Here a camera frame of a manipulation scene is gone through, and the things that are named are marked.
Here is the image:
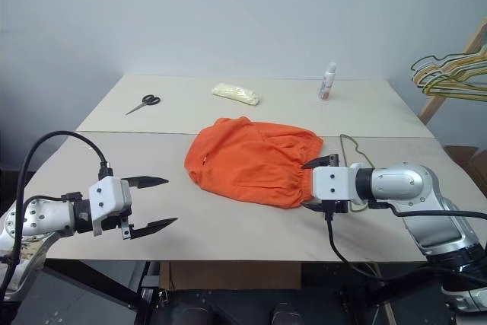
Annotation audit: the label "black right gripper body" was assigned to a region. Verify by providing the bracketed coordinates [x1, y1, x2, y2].
[310, 154, 349, 215]

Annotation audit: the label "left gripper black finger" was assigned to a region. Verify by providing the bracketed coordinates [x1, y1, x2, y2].
[129, 217, 180, 240]
[122, 175, 170, 190]

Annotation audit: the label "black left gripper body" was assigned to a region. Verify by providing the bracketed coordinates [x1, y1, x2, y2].
[101, 178, 135, 241]

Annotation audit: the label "green wire hanger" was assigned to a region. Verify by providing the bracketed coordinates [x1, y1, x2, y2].
[339, 134, 373, 215]

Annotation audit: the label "orange shorts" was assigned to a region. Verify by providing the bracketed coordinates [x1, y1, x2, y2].
[184, 116, 326, 210]

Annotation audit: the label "wooden frame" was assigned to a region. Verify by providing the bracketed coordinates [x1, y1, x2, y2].
[416, 16, 487, 126]

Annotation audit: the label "white plastic bottle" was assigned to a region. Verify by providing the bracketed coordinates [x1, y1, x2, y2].
[317, 61, 339, 101]

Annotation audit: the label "brown cardboard sheet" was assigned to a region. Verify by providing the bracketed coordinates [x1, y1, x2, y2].
[159, 260, 303, 292]

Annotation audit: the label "cream plastic packet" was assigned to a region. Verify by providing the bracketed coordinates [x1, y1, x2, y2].
[211, 81, 263, 107]

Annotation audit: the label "dark rounded object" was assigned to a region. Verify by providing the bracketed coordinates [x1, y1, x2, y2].
[271, 301, 302, 325]

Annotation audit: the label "brown cardboard box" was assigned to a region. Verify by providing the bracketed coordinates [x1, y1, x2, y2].
[442, 144, 487, 190]

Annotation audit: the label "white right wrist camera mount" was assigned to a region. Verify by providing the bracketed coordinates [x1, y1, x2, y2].
[311, 163, 363, 205]

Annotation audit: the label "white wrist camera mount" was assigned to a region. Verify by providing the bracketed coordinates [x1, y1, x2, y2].
[88, 175, 132, 238]
[311, 163, 363, 205]

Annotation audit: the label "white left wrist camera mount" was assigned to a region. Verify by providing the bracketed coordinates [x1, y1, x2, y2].
[88, 175, 132, 238]

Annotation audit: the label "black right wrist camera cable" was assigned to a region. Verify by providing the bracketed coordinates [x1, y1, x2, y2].
[324, 210, 487, 281]

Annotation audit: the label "black metal table frame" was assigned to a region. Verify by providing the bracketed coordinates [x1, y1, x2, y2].
[37, 259, 385, 325]

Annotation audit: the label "black handled scissors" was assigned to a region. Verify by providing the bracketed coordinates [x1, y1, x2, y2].
[125, 93, 162, 116]

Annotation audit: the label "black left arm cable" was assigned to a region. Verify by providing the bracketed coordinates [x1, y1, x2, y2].
[0, 130, 115, 288]

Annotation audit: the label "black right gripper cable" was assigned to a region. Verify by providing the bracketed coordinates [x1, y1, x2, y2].
[368, 201, 487, 223]

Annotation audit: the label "bunch of wire hangers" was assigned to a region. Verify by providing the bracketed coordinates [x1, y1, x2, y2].
[409, 53, 487, 84]

